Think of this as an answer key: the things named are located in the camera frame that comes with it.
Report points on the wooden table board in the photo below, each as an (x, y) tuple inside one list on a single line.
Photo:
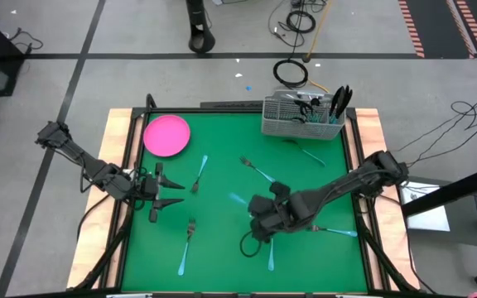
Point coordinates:
[(116, 128), (371, 124)]

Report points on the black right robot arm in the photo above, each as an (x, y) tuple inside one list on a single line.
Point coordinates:
[(346, 182)]

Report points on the pink round plate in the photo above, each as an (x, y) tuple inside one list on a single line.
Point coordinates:
[(167, 136)]

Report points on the white board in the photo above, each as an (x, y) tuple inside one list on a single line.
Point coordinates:
[(427, 215)]

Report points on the black cylindrical stand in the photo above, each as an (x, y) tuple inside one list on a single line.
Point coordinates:
[(200, 41)]

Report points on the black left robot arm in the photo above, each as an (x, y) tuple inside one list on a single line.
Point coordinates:
[(97, 169)]

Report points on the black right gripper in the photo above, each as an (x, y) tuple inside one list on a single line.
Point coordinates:
[(276, 219)]

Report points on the black metal stand frame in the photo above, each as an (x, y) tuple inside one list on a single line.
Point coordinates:
[(449, 192)]

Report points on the black aluminium table frame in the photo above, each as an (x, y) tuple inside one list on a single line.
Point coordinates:
[(222, 110)]

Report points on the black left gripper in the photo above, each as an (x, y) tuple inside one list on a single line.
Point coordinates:
[(149, 186)]

